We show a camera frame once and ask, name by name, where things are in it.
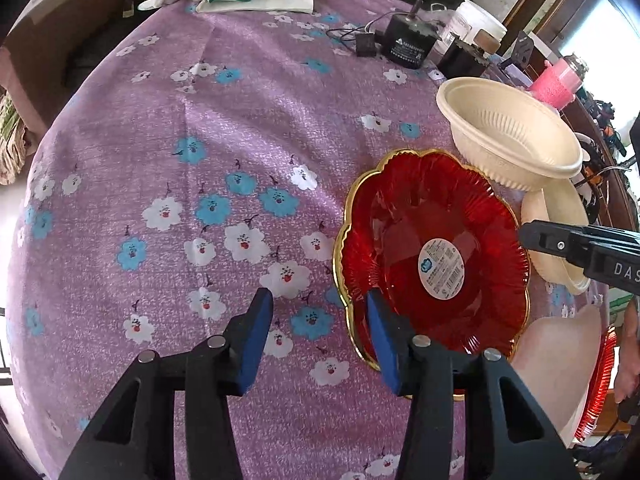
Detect cream ribbed disposable bowl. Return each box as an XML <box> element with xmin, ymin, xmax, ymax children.
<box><xmin>436</xmin><ymin>77</ymin><xmax>584</xmax><ymax>192</ymax></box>
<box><xmin>520</xmin><ymin>178</ymin><xmax>593</xmax><ymax>296</ymax></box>

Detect white plastic jar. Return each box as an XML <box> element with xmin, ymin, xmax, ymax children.
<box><xmin>447</xmin><ymin>0</ymin><xmax>507</xmax><ymax>46</ymax></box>

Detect woven straw basket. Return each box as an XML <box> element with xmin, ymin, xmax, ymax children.
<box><xmin>0</xmin><ymin>92</ymin><xmax>32</xmax><ymax>186</ymax></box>

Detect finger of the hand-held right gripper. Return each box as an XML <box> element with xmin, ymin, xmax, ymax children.
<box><xmin>519</xmin><ymin>220</ymin><xmax>601</xmax><ymax>278</ymax></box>

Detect purple floral tablecloth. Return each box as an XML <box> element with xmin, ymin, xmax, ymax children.
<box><xmin>10</xmin><ymin>0</ymin><xmax>616</xmax><ymax>480</ymax></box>

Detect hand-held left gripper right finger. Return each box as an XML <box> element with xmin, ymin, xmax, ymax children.
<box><xmin>366</xmin><ymin>290</ymin><xmax>576</xmax><ymax>480</ymax></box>

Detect red gold-rimmed plate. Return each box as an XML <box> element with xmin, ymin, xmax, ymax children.
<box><xmin>574</xmin><ymin>326</ymin><xmax>619</xmax><ymax>441</ymax></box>

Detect white disposable plate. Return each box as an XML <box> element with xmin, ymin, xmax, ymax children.
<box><xmin>510</xmin><ymin>304</ymin><xmax>607</xmax><ymax>448</ymax></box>

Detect brown cardboard box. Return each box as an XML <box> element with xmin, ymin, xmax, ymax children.
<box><xmin>0</xmin><ymin>0</ymin><xmax>141</xmax><ymax>136</ymax></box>

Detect pink knit-covered bottle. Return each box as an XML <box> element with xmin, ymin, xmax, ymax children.
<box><xmin>529</xmin><ymin>55</ymin><xmax>588</xmax><ymax>111</ymax></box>

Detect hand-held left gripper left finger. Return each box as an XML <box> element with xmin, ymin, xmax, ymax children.
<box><xmin>59</xmin><ymin>287</ymin><xmax>275</xmax><ymax>480</ymax></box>

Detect black cylindrical motor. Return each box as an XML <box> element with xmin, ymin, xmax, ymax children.
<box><xmin>381</xmin><ymin>0</ymin><xmax>441</xmax><ymax>68</ymax></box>

